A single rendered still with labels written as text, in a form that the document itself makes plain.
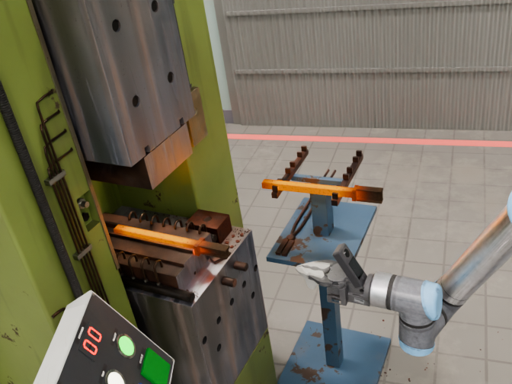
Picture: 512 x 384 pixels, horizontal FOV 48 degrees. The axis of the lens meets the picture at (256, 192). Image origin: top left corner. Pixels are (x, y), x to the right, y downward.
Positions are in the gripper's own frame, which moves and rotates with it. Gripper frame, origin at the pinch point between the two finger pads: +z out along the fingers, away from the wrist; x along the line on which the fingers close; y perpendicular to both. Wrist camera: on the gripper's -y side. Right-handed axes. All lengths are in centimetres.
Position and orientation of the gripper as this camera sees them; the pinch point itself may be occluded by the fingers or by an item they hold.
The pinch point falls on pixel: (299, 266)
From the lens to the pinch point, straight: 156.5
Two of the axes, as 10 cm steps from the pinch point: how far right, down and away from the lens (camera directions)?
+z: -8.9, -1.3, 4.4
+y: 1.3, 8.4, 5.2
